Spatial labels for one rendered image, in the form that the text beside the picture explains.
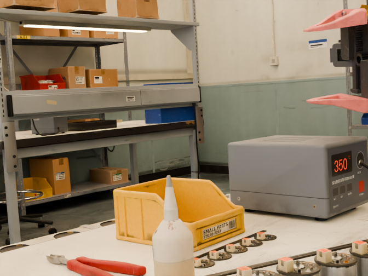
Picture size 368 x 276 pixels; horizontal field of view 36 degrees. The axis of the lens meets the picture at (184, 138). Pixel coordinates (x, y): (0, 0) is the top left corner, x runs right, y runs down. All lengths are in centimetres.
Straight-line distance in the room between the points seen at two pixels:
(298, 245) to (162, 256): 20
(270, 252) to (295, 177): 15
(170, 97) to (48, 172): 188
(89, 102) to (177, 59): 355
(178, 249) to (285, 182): 29
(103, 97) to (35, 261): 244
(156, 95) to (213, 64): 317
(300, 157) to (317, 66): 492
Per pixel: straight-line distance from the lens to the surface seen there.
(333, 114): 554
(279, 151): 73
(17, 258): 65
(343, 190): 73
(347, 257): 36
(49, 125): 298
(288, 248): 61
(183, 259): 47
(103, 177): 530
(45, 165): 496
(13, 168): 278
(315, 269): 34
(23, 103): 278
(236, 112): 621
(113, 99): 308
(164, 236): 46
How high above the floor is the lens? 92
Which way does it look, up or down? 4 degrees down
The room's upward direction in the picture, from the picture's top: 3 degrees counter-clockwise
